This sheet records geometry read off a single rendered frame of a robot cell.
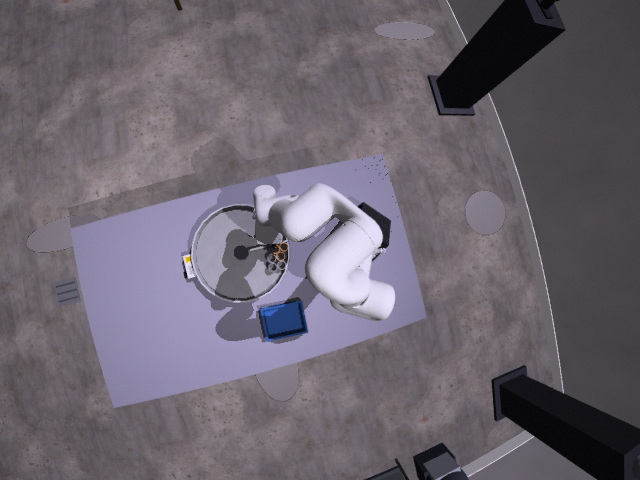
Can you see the blue shallow tray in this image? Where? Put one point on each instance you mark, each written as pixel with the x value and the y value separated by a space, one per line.
pixel 285 321

